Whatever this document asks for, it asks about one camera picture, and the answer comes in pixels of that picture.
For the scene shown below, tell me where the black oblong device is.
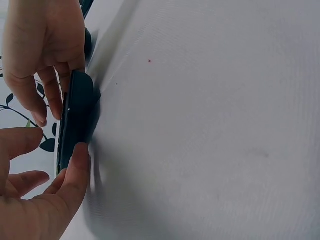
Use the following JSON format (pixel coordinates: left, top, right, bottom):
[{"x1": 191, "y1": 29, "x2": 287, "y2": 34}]
[{"x1": 56, "y1": 69, "x2": 102, "y2": 176}]

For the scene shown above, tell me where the person's left hand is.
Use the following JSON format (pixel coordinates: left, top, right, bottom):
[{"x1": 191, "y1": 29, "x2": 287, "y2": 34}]
[{"x1": 0, "y1": 126, "x2": 91, "y2": 240}]

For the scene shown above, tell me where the person's right hand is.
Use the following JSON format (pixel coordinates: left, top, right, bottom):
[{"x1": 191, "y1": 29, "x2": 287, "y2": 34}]
[{"x1": 1, "y1": 0, "x2": 87, "y2": 126}]

